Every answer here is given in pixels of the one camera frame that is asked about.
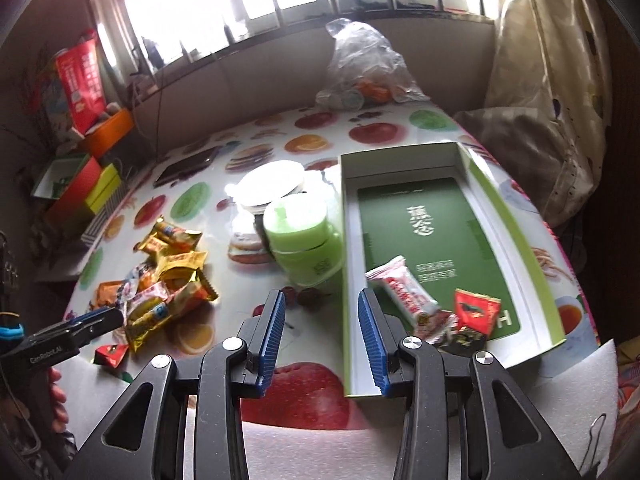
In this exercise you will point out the clear plastic bag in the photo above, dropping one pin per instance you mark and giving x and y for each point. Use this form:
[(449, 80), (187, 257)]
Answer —
[(365, 55)]

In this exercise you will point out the small red candy wrapper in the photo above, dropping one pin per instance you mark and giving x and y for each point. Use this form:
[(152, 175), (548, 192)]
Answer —
[(112, 355)]

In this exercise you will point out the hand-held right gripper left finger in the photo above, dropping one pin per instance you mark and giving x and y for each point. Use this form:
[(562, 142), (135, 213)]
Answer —
[(272, 340)]

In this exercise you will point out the person's left hand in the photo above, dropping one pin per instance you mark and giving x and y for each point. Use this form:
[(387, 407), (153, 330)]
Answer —
[(59, 400)]

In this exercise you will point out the lime green box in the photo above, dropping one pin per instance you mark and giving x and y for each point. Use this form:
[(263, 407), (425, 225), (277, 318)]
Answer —
[(105, 187)]

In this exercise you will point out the tall red carton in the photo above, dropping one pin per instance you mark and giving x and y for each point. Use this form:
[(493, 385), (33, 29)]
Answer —
[(80, 85)]

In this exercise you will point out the dark jar with clear lid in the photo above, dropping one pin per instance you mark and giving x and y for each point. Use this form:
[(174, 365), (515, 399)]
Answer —
[(270, 180)]

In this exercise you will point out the beige patterned curtain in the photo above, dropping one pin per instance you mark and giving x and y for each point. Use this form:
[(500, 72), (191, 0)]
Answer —
[(550, 60)]

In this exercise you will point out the green and white cardboard box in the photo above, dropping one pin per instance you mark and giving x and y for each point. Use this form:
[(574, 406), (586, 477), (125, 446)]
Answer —
[(380, 210)]

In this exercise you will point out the orange box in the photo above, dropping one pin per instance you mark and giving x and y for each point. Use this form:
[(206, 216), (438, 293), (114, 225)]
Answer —
[(112, 132)]

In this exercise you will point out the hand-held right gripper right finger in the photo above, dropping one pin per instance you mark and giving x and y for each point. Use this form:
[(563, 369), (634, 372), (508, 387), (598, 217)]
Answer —
[(372, 340)]

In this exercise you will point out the grey striped box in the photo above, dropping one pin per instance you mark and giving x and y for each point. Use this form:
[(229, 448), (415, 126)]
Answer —
[(102, 225)]

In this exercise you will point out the colourful printed carton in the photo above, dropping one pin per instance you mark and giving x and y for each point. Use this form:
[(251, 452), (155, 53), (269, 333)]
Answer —
[(52, 105)]

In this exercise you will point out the white and red snack packet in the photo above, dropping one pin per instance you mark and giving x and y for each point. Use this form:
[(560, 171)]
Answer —
[(405, 290)]

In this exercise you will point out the small green packet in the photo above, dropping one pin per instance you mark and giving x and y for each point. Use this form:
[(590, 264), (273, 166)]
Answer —
[(61, 184)]

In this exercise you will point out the pile of yellow orange packets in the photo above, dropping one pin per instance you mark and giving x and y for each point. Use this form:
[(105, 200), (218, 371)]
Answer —
[(170, 265)]

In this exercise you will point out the white foam sheet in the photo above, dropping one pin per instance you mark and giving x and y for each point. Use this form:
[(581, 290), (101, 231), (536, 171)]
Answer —
[(575, 385)]

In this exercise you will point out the green plastic jar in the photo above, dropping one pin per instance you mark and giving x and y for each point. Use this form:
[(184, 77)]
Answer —
[(300, 230)]

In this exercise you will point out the small red snack packet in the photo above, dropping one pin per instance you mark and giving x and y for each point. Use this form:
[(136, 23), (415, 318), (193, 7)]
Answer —
[(475, 310)]

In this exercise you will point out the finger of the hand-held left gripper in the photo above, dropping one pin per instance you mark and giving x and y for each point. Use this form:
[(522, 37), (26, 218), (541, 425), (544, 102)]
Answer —
[(95, 322)]

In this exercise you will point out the fruit print tablecloth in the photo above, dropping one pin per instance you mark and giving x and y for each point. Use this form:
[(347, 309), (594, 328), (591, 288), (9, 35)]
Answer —
[(400, 130)]

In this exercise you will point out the dark smartphone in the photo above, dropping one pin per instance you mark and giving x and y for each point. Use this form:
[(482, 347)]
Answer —
[(185, 167)]

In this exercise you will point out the red box white inside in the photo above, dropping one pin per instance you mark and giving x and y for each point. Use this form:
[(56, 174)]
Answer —
[(75, 190)]

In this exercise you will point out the small black snack packet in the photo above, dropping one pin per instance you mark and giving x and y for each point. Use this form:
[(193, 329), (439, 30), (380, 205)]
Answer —
[(465, 341)]

